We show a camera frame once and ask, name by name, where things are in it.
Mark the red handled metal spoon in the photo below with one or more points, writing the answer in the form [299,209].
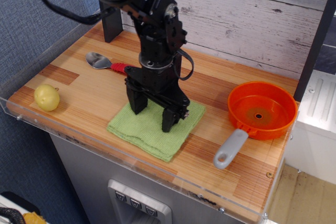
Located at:
[98,61]

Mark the dark left frame post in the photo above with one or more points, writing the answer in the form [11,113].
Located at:
[111,21]

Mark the yellow object bottom corner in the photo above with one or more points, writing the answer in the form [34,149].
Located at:
[33,218]

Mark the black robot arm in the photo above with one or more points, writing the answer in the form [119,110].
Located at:
[161,37]

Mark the silver dispenser button panel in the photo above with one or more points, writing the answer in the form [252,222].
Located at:
[132,206]

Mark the yellow toy potato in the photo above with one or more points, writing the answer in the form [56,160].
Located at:
[47,97]

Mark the orange pot grey handle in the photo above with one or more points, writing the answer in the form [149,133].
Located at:
[257,110]

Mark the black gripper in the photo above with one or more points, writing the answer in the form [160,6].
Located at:
[160,86]

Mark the dark frame post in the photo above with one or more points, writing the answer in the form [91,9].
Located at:
[316,46]
[111,21]

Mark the grey toy fridge cabinet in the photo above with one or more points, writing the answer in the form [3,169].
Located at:
[90,172]

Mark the dark right frame post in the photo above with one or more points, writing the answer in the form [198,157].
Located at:
[316,46]

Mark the white toy sink unit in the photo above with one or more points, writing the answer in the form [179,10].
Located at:
[311,148]

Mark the green cloth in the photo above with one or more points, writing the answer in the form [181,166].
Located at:
[144,130]

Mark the clear acrylic table guard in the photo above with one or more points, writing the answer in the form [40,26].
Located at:
[90,99]

